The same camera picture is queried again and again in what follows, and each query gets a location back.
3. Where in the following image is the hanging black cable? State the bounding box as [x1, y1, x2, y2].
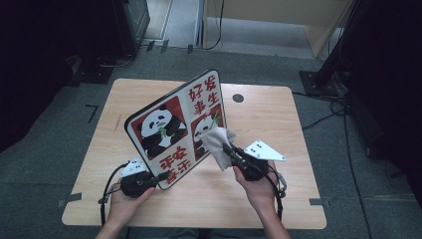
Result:
[202, 0, 226, 52]

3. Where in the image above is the black floor base plate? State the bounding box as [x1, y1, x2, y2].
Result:
[68, 54, 115, 85]

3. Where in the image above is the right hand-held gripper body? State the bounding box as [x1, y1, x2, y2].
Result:
[230, 138, 288, 183]

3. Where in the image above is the black angled floor tape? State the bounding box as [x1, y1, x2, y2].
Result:
[85, 104, 100, 124]

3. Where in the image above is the grey floor tape strip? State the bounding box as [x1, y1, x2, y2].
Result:
[55, 192, 84, 209]
[309, 197, 331, 209]

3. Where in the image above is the black equipment cabinet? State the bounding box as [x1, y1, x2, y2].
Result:
[112, 0, 151, 58]

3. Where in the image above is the white vertical post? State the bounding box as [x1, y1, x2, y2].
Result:
[193, 0, 205, 48]

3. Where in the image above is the person's left hand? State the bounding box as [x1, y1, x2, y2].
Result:
[106, 180, 157, 227]

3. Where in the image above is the person's right hand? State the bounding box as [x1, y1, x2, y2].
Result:
[232, 160, 283, 215]

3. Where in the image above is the left hand-held gripper cable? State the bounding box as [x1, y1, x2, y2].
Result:
[98, 161, 130, 227]

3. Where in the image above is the long black floor cable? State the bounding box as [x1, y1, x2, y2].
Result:
[341, 99, 374, 239]

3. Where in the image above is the thin black floor cable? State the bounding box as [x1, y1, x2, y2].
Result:
[98, 53, 136, 69]

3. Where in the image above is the dark curtain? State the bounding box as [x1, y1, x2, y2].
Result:
[0, 0, 117, 153]
[337, 0, 422, 200]

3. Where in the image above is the white quilted cloth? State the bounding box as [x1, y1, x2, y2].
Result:
[199, 126, 238, 172]

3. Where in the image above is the black metal stand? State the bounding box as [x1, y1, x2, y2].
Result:
[299, 0, 366, 98]

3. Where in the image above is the panda picture board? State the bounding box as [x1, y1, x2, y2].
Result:
[123, 68, 228, 191]

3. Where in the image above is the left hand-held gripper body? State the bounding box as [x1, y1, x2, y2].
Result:
[118, 156, 157, 199]

